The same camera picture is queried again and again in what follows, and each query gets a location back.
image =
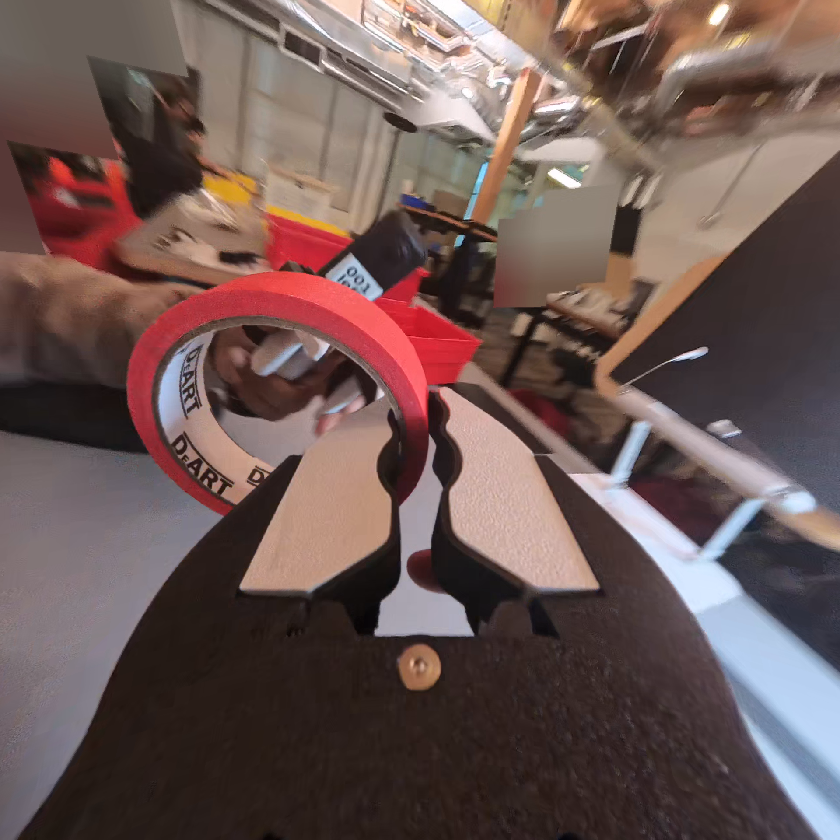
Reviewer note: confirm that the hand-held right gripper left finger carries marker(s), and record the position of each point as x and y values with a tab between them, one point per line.
321	518

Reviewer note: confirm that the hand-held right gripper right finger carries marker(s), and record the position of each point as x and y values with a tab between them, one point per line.
518	518

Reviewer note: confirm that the red tape roll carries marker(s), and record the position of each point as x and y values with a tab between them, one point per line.
295	295

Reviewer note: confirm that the person's right hand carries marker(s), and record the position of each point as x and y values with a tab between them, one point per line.
420	569

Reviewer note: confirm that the person's left hand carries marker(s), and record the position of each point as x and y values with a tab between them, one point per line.
262	394

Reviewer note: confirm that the standing desk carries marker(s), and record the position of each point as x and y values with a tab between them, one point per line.
453	223

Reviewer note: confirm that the yellow plastic bin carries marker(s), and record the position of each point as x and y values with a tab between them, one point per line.
308	220

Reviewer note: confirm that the clear plastic box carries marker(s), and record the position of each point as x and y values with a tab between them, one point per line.
295	190

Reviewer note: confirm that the black floor lamp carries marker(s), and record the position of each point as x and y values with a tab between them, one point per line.
400	121

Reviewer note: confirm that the wooden desk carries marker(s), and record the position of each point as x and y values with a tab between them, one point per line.
590	302

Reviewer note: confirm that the tan cardboard sheet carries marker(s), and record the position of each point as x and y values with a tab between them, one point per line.
620	272

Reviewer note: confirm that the black square sheet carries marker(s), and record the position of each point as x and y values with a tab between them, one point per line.
627	229

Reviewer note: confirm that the red plastic basket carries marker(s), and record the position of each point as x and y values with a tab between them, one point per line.
85	210

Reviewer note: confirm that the silver spiral air duct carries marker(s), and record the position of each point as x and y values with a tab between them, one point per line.
459	111

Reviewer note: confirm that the wooden support post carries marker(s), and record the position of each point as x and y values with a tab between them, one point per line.
505	144

